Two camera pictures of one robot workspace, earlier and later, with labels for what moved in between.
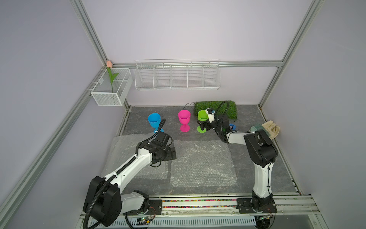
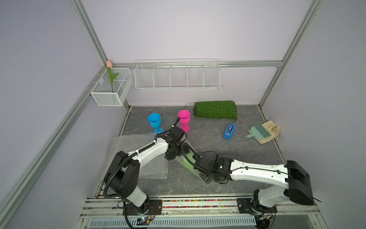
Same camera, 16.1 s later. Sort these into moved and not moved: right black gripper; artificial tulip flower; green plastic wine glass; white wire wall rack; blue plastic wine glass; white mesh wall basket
Moved: right black gripper; green plastic wine glass
Not moved: artificial tulip flower; white mesh wall basket; white wire wall rack; blue plastic wine glass
